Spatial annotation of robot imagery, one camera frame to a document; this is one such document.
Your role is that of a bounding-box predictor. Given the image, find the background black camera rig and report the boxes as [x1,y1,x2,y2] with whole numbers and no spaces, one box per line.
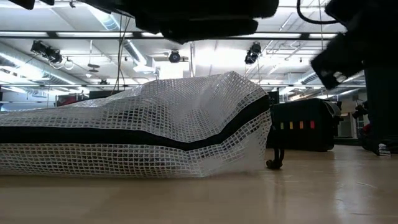
[353,99,369,119]

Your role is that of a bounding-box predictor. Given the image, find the clear mesh zip pouch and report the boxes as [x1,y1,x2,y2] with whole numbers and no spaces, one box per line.
[0,70,285,179]

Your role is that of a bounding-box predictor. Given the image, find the black background cabinet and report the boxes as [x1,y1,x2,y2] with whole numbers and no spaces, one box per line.
[267,90,280,105]

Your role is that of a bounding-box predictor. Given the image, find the red bin rack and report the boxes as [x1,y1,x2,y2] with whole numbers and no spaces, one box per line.
[55,94,90,107]

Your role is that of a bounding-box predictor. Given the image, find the black partition panel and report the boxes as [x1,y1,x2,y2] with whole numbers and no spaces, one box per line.
[365,62,398,141]

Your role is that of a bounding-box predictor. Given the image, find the black network switch box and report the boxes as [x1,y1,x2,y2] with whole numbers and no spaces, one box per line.
[267,98,336,152]

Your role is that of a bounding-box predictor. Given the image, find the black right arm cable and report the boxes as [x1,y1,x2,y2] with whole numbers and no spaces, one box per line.
[296,0,340,26]

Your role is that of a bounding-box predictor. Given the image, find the black ceiling-mounted camera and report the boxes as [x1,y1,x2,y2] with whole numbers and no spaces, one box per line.
[244,42,262,65]
[30,39,63,65]

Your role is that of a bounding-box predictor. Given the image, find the black monitor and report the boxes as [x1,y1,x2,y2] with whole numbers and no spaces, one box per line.
[89,90,125,100]

